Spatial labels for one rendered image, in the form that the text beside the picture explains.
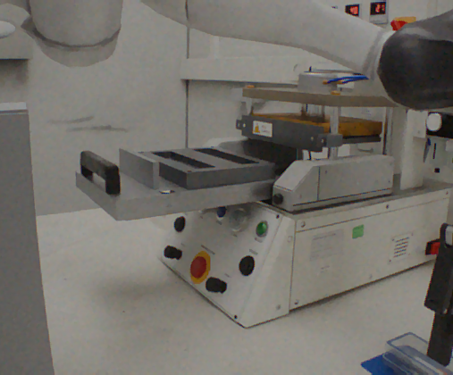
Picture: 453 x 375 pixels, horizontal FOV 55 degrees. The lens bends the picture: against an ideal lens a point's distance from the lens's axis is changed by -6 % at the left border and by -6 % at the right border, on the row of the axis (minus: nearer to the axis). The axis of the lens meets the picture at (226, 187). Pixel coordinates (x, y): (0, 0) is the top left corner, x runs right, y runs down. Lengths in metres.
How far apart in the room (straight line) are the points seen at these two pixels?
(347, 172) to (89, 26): 0.47
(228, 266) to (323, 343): 0.21
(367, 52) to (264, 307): 0.41
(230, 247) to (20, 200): 0.62
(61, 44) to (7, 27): 1.46
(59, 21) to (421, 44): 0.37
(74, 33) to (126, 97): 1.74
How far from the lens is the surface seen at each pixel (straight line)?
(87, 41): 0.55
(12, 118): 0.21
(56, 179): 2.22
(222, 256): 0.81
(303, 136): 0.82
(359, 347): 0.73
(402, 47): 0.49
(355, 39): 0.60
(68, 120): 2.19
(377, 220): 0.87
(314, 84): 0.90
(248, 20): 0.52
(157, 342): 0.71
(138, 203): 0.64
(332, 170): 0.76
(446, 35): 0.49
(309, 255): 0.77
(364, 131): 0.90
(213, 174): 0.69
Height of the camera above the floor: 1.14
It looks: 14 degrees down
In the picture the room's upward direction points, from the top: 1 degrees clockwise
